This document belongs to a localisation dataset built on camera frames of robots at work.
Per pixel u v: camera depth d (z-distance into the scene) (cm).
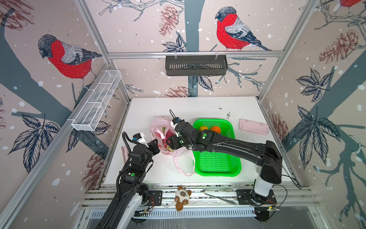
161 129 83
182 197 72
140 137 69
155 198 73
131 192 53
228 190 76
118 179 55
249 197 73
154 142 78
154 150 70
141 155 58
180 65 107
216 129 93
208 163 86
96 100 79
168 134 76
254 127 101
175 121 67
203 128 95
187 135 56
